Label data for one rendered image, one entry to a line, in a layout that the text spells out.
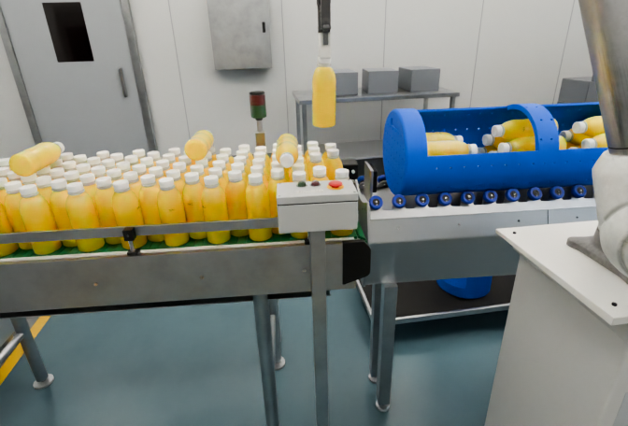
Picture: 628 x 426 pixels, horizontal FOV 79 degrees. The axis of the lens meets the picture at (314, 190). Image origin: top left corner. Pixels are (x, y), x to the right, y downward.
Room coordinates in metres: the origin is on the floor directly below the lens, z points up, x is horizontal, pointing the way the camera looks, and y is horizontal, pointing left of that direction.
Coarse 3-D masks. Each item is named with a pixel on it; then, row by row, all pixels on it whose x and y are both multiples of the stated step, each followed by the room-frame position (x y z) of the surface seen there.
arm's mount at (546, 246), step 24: (528, 240) 0.75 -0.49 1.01; (552, 240) 0.75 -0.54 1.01; (552, 264) 0.65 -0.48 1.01; (576, 264) 0.65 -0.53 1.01; (600, 264) 0.65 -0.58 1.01; (576, 288) 0.57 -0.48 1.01; (600, 288) 0.57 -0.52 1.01; (624, 288) 0.57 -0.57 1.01; (600, 312) 0.51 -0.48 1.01; (624, 312) 0.50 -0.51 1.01
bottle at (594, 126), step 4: (596, 116) 1.24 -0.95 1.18; (600, 116) 1.24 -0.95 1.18; (584, 120) 1.25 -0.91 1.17; (588, 120) 1.24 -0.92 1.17; (592, 120) 1.23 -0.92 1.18; (596, 120) 1.22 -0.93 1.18; (600, 120) 1.22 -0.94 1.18; (588, 124) 1.23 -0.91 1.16; (592, 124) 1.22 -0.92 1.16; (596, 124) 1.21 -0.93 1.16; (600, 124) 1.21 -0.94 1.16; (588, 128) 1.22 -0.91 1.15; (592, 128) 1.21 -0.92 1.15; (596, 128) 1.21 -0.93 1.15; (600, 128) 1.21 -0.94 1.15; (584, 132) 1.23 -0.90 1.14; (588, 132) 1.22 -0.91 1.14; (592, 132) 1.22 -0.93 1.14; (596, 132) 1.21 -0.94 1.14; (600, 132) 1.21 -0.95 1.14; (604, 132) 1.21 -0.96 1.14; (592, 136) 1.24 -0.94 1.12
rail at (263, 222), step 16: (160, 224) 0.95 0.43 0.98; (176, 224) 0.95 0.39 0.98; (192, 224) 0.95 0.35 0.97; (208, 224) 0.96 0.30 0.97; (224, 224) 0.96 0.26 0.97; (240, 224) 0.96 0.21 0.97; (256, 224) 0.96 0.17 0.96; (272, 224) 0.97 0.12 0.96; (0, 240) 0.92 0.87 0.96; (16, 240) 0.92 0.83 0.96; (32, 240) 0.92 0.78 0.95; (48, 240) 0.93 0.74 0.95
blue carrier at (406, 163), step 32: (384, 128) 1.32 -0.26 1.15; (416, 128) 1.11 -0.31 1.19; (448, 128) 1.34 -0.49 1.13; (480, 128) 1.35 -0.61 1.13; (544, 128) 1.12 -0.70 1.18; (384, 160) 1.30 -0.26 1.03; (416, 160) 1.06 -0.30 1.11; (448, 160) 1.07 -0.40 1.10; (480, 160) 1.07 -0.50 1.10; (512, 160) 1.08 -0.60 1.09; (544, 160) 1.09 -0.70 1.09; (576, 160) 1.09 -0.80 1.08; (416, 192) 1.11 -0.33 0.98
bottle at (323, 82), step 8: (320, 64) 1.12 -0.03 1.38; (328, 64) 1.12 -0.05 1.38; (320, 72) 1.12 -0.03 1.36; (328, 72) 1.11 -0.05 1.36; (312, 80) 1.13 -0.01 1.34; (320, 80) 1.11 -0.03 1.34; (328, 80) 1.11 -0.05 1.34; (312, 88) 1.13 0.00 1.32; (320, 88) 1.11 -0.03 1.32; (328, 88) 1.11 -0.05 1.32; (312, 96) 1.13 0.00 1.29; (320, 96) 1.11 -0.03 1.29; (328, 96) 1.11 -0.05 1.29; (312, 104) 1.13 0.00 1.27; (320, 104) 1.11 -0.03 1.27; (328, 104) 1.11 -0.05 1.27; (320, 112) 1.11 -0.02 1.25; (328, 112) 1.11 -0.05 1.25; (312, 120) 1.14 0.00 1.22; (320, 120) 1.11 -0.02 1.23; (328, 120) 1.11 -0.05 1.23
